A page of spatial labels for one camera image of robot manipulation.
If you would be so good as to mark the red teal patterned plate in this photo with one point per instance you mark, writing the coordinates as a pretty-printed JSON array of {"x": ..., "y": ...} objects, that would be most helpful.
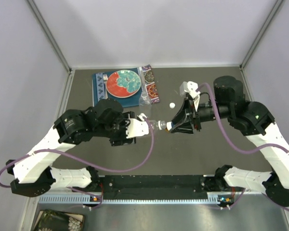
[{"x": 123, "y": 83}]

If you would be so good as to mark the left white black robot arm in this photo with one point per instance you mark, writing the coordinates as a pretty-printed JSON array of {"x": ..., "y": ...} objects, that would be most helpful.
[{"x": 35, "y": 175}]

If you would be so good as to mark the clear bottle orange base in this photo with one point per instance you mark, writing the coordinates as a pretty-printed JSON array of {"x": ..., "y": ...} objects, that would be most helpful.
[{"x": 145, "y": 103}]

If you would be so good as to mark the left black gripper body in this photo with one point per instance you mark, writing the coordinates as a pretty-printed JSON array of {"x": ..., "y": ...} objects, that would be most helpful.
[{"x": 117, "y": 132}]

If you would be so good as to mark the silver knife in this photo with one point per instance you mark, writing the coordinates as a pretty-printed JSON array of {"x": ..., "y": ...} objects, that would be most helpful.
[{"x": 142, "y": 79}]

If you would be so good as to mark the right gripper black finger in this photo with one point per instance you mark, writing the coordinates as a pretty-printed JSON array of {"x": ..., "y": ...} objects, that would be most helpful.
[
  {"x": 183, "y": 113},
  {"x": 184, "y": 128}
]

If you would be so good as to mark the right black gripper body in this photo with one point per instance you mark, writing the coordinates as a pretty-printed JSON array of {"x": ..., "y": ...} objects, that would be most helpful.
[{"x": 196, "y": 120}]

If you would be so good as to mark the silver fork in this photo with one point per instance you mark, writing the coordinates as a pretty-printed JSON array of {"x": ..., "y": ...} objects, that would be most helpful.
[{"x": 105, "y": 78}]

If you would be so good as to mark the grey slotted cable duct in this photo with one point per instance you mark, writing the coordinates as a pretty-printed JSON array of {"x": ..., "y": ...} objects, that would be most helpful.
[{"x": 210, "y": 199}]

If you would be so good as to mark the aluminium frame rail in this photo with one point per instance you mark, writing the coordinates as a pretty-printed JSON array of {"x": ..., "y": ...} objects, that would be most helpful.
[{"x": 54, "y": 178}]

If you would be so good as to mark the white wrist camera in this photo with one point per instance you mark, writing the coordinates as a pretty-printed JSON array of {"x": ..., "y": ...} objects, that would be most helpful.
[
  {"x": 190, "y": 90},
  {"x": 137, "y": 127}
]

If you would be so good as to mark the blue patterned placemat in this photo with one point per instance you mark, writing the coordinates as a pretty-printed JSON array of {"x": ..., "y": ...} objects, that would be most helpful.
[{"x": 98, "y": 90}]

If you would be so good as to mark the floral patterned box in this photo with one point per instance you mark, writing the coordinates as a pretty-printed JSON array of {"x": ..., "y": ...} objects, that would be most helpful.
[{"x": 52, "y": 220}]

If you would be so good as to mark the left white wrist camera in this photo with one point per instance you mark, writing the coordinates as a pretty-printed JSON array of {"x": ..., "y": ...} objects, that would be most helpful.
[{"x": 137, "y": 127}]

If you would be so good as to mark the colourful mandala napkin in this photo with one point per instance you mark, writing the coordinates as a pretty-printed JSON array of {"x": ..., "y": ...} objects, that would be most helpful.
[{"x": 150, "y": 84}]

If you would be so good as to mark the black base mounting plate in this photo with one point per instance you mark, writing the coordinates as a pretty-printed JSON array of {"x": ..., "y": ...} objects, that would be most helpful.
[{"x": 156, "y": 186}]

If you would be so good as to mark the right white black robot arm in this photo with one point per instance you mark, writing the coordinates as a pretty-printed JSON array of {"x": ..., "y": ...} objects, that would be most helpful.
[{"x": 253, "y": 120}]

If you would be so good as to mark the white bottle cap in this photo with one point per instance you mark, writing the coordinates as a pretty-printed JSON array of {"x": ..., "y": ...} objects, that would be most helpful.
[{"x": 172, "y": 105}]

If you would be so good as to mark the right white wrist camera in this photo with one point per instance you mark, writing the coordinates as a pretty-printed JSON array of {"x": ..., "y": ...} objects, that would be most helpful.
[{"x": 190, "y": 90}]

